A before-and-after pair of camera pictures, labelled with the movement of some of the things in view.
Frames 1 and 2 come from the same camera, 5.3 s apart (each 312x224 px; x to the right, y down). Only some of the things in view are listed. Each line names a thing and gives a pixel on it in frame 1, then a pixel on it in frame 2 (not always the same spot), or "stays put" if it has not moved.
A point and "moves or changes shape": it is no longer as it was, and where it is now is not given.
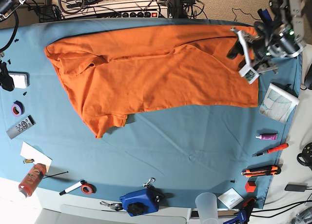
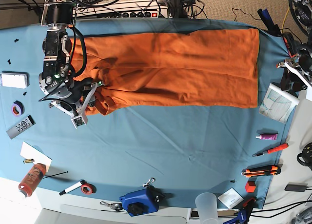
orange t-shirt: x=119 y=71 moves or changes shape
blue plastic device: x=142 y=202 stays put
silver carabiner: x=147 y=184 stays put
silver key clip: x=116 y=206 stays put
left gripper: x=254 y=46 -> x=297 y=74
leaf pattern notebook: x=278 y=104 stays put
